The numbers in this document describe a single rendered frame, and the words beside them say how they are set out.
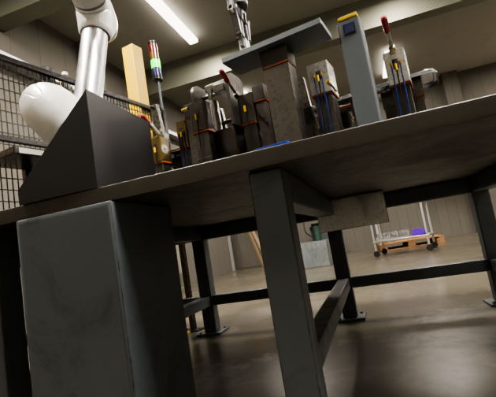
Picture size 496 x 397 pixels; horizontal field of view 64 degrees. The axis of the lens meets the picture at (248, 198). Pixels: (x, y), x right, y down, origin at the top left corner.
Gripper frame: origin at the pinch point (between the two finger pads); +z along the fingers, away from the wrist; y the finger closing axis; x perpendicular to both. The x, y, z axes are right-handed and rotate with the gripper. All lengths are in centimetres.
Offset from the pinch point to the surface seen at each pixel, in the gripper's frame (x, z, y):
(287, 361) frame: -15, 97, -45
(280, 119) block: -9.9, 30.5, -4.0
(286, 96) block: -13.6, 23.6, -4.1
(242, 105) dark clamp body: 8.6, 16.3, 9.2
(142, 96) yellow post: 113, -42, 84
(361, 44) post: -40.2, 15.4, -4.9
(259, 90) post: 0.8, 12.6, 9.4
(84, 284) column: 29, 73, -57
